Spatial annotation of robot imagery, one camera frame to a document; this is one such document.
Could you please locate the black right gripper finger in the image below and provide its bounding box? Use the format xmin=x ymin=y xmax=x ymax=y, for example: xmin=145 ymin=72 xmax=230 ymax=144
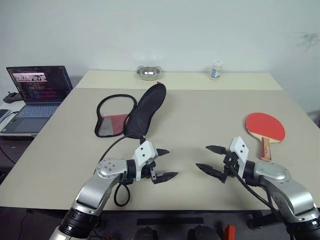
xmin=205 ymin=145 xmax=226 ymax=155
xmin=195 ymin=163 xmax=225 ymax=182

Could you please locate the dark handheld controller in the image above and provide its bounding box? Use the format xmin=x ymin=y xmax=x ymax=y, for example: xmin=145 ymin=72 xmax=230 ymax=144
xmin=2 ymin=91 xmax=22 ymax=104

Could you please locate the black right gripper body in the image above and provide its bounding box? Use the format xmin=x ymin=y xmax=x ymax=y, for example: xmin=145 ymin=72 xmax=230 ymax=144
xmin=221 ymin=149 xmax=239 ymax=185

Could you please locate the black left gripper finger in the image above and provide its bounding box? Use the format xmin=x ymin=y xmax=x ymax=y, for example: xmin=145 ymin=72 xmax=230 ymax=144
xmin=152 ymin=171 xmax=179 ymax=185
xmin=156 ymin=148 xmax=171 ymax=159

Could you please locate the open grey laptop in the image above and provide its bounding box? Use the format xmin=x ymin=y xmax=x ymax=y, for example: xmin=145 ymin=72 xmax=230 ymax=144
xmin=0 ymin=65 xmax=74 ymax=135

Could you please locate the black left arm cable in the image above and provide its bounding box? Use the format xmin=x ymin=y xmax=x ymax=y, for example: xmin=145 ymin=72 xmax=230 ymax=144
xmin=92 ymin=134 xmax=147 ymax=208

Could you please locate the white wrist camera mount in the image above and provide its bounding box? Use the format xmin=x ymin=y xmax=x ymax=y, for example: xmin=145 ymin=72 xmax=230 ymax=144
xmin=229 ymin=136 xmax=250 ymax=179
xmin=131 ymin=140 xmax=159 ymax=181

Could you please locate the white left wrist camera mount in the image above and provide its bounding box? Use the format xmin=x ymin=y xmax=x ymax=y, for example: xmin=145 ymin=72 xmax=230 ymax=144
xmin=131 ymin=140 xmax=159 ymax=181

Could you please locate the red black paddle case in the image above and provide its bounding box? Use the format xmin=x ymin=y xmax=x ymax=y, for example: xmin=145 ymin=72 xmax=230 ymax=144
xmin=94 ymin=81 xmax=168 ymax=140

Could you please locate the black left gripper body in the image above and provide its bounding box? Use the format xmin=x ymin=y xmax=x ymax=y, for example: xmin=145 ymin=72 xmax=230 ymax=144
xmin=141 ymin=159 xmax=159 ymax=185

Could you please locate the small white pill bottle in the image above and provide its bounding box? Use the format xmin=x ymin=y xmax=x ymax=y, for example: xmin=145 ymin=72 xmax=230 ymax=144
xmin=208 ymin=59 xmax=224 ymax=81

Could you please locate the small steel bowl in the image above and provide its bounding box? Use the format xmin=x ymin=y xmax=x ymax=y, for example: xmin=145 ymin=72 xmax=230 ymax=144
xmin=136 ymin=65 xmax=162 ymax=81

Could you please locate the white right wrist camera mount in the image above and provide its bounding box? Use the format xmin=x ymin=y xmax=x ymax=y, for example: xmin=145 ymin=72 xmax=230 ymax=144
xmin=229 ymin=136 xmax=250 ymax=179

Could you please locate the red table tennis paddle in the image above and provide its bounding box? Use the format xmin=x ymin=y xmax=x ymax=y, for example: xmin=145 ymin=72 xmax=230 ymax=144
xmin=244 ymin=112 xmax=287 ymax=161

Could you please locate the small red object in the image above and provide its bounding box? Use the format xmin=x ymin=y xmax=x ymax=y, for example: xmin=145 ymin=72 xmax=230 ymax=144
xmin=223 ymin=224 xmax=236 ymax=240

